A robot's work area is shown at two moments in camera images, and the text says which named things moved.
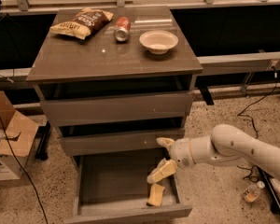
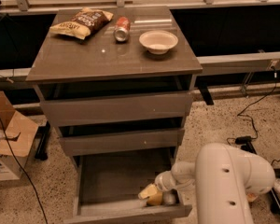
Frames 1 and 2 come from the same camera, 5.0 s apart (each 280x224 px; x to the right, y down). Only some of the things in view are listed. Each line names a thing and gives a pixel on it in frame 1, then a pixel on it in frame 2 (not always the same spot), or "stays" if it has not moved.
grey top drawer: [91, 110] stays
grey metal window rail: [207, 65] stays
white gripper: [181, 153] → [163, 181]
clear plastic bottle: [251, 193] stays
